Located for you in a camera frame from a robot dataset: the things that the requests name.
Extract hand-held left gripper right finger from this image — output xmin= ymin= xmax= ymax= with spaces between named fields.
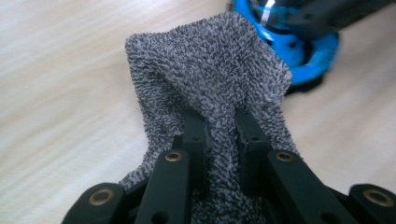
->
xmin=235 ymin=107 xmax=274 ymax=194

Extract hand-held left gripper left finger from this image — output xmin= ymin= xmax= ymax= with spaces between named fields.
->
xmin=172 ymin=107 xmax=208 ymax=194

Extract blue toy car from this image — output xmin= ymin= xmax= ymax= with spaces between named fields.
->
xmin=232 ymin=0 xmax=341 ymax=95

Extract grey terry cloth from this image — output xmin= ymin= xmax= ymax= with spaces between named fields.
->
xmin=120 ymin=11 xmax=301 ymax=224

